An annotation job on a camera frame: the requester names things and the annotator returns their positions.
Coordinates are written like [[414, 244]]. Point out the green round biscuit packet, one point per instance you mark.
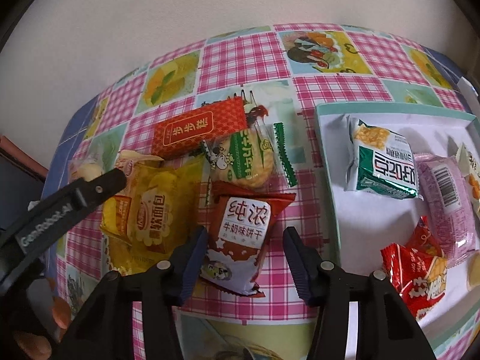
[[254, 160]]

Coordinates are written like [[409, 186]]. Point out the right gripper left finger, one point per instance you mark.
[[193, 251]]

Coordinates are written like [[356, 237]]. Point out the orange small cake packet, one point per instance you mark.
[[127, 159]]

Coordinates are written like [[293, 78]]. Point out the white power strip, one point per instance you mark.
[[468, 90]]

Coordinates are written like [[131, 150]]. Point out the red cracker packet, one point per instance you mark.
[[417, 270]]

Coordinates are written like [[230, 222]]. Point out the round pastry clear wrapper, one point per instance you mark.
[[88, 169]]

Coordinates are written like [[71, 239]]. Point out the green white cracker packet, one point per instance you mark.
[[380, 162]]

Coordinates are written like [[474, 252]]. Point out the red rectangular snack box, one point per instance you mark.
[[181, 134]]

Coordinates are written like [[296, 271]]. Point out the person's left hand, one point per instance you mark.
[[48, 316]]

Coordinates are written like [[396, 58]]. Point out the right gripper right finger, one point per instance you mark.
[[302, 261]]

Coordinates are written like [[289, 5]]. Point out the yellow soft bread packet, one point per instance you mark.
[[155, 213]]

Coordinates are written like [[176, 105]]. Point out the pink checkered tablecloth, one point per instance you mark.
[[359, 65]]

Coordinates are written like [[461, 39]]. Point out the cream persimmon snack packet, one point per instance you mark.
[[469, 168]]

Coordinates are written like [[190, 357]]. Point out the red brown milk biscuit packet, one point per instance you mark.
[[240, 226]]

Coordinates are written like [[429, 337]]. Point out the pink snack packet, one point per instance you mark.
[[443, 189]]

